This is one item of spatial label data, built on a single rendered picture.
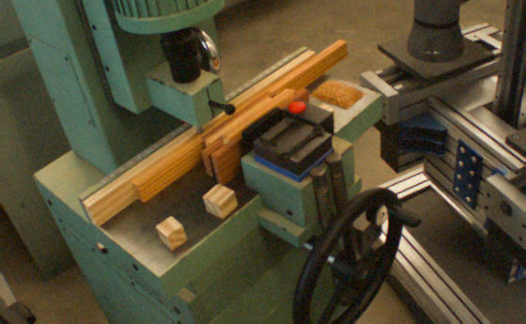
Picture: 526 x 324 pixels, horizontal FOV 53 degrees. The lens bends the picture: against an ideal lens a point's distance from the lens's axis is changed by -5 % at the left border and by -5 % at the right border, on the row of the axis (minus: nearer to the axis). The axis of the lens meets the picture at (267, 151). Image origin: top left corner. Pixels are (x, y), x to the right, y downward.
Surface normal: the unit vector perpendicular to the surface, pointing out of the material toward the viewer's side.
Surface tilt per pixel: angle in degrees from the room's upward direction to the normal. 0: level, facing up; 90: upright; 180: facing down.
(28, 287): 0
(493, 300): 0
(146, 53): 90
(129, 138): 90
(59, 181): 0
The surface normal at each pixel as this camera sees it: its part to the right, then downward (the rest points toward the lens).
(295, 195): -0.68, 0.52
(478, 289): -0.13, -0.78
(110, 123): 0.73, 0.35
